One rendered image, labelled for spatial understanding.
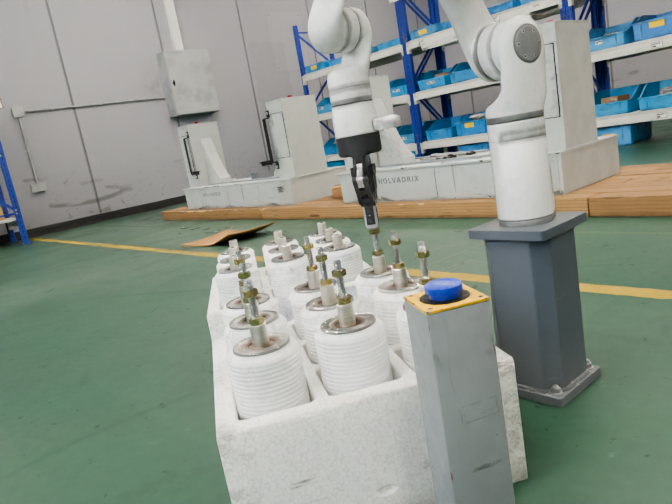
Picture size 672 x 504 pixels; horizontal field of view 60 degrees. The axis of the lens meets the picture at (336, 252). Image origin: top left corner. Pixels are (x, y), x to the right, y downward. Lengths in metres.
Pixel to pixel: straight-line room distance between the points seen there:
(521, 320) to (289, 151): 3.14
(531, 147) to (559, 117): 1.72
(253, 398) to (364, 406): 0.14
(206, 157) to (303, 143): 1.36
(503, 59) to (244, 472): 0.70
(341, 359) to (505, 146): 0.45
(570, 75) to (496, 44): 1.81
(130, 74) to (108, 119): 0.61
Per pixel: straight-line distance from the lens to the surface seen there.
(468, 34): 1.02
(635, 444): 0.97
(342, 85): 0.97
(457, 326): 0.60
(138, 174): 7.36
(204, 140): 5.26
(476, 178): 2.89
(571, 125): 2.76
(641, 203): 2.47
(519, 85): 0.98
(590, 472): 0.90
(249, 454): 0.74
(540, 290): 1.00
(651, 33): 5.33
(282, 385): 0.74
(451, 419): 0.63
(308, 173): 4.08
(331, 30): 0.96
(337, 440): 0.75
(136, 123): 7.42
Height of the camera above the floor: 0.50
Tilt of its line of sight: 11 degrees down
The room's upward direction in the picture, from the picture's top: 10 degrees counter-clockwise
